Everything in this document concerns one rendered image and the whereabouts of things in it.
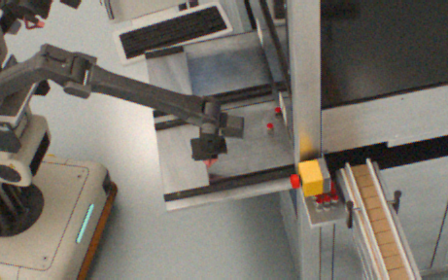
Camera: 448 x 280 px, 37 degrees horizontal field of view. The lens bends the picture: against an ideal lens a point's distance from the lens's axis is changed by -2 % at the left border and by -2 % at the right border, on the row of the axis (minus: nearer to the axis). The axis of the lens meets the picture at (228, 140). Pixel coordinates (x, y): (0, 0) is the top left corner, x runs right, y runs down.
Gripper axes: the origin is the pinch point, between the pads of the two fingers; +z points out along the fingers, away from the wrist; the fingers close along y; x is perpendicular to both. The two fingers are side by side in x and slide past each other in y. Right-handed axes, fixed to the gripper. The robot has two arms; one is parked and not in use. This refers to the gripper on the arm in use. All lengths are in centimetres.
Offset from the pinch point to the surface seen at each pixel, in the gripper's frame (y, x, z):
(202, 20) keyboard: 9, 76, 8
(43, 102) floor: -68, 132, 102
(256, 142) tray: 16.1, 7.2, 0.7
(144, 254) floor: -22, 29, 95
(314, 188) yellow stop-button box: 26.0, -21.6, -12.3
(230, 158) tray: 7.4, 2.8, 2.0
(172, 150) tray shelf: -9.8, 10.8, 4.7
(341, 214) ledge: 34.9, -24.4, -1.8
